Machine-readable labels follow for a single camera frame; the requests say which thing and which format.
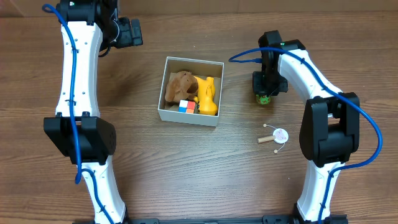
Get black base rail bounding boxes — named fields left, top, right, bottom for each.
left=72, top=213, right=349, bottom=224

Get brown plush toy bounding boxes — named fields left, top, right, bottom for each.
left=165, top=71, right=198, bottom=103

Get small wooden rattle drum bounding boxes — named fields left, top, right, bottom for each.
left=257, top=124, right=289, bottom=154

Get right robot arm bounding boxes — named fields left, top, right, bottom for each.
left=252, top=30, right=359, bottom=223

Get left blue cable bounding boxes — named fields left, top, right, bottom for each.
left=42, top=3, right=116, bottom=224

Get colourful puzzle cube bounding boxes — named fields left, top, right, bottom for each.
left=178, top=100, right=197, bottom=114

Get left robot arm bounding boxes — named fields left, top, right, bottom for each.
left=42, top=0, right=143, bottom=223

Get white cardboard box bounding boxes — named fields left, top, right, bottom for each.
left=158, top=57, right=224, bottom=126

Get yellow toy whale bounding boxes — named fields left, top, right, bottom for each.
left=194, top=76, right=218, bottom=116

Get green number ball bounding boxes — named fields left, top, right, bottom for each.
left=256, top=95, right=271, bottom=105

